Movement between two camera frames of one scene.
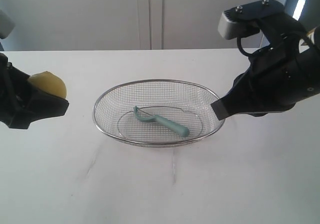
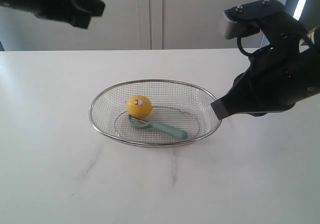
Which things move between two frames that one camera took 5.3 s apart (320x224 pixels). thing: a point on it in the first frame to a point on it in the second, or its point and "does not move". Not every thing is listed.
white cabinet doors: [58, 17] does not move
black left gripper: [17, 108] to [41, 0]
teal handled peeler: [177, 128] to [172, 132]
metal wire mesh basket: [156, 113] does not move
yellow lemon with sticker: [47, 81] to [139, 106]
